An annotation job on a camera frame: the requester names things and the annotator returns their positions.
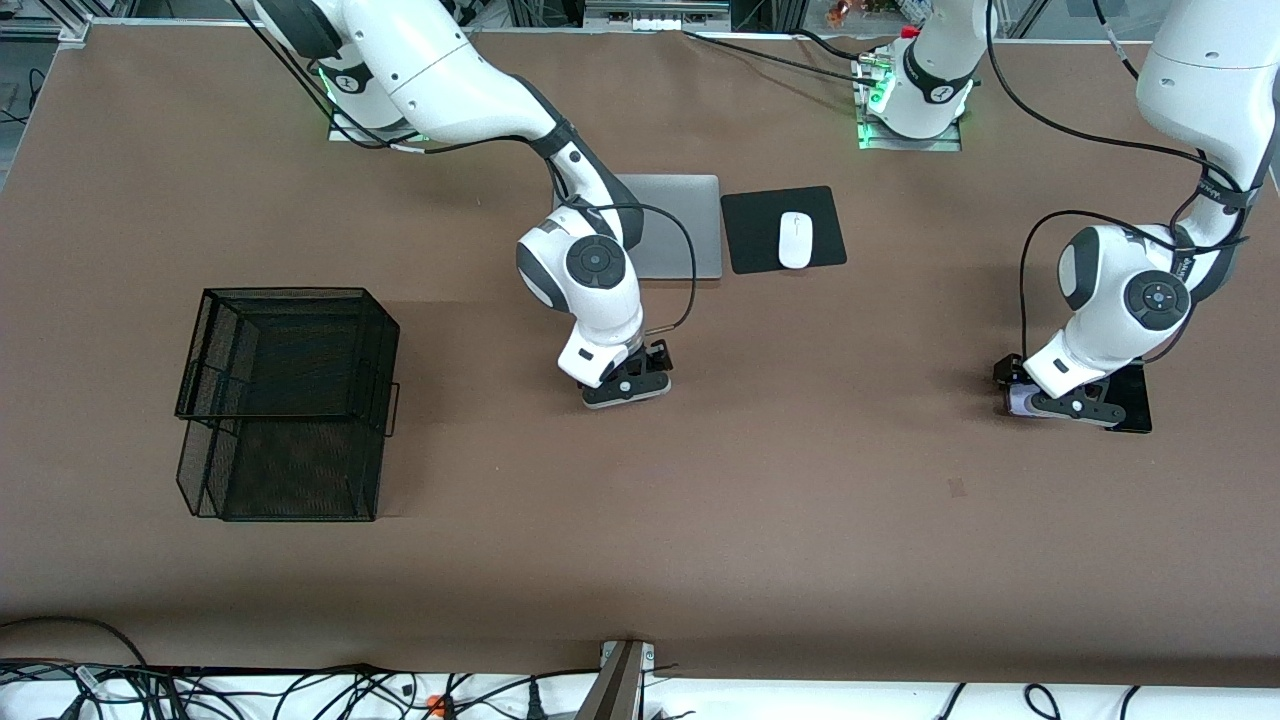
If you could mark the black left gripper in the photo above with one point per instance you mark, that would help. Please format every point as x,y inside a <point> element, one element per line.
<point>1005,371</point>

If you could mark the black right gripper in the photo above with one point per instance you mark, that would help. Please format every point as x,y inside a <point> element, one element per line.
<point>655,354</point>

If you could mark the lavender flip phone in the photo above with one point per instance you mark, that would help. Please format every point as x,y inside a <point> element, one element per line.
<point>1018,404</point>

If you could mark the large black smartphone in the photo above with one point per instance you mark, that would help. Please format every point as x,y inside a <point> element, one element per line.
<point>1135,400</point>

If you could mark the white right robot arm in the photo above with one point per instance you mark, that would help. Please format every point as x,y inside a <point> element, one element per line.
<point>450,80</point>

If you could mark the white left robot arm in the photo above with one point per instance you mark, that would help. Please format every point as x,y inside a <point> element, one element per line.
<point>1215,90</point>

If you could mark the silver closed laptop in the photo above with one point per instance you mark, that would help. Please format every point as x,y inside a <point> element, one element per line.
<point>690,225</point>

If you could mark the black mouse pad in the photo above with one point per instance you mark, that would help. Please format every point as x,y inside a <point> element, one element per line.
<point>750,230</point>

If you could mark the white computer mouse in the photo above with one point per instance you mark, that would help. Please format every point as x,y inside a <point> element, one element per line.
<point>795,240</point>

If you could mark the white power strip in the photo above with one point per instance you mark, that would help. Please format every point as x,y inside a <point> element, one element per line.
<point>655,18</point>

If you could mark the black mesh two-tier tray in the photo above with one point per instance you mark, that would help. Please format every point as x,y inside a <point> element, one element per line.
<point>300,350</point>

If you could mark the orange plug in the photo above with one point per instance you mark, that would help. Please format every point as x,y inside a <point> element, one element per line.
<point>436,706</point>

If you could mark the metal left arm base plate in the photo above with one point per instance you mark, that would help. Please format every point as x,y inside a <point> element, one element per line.
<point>945,143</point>

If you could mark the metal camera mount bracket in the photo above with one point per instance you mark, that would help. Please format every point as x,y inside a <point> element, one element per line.
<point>615,685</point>

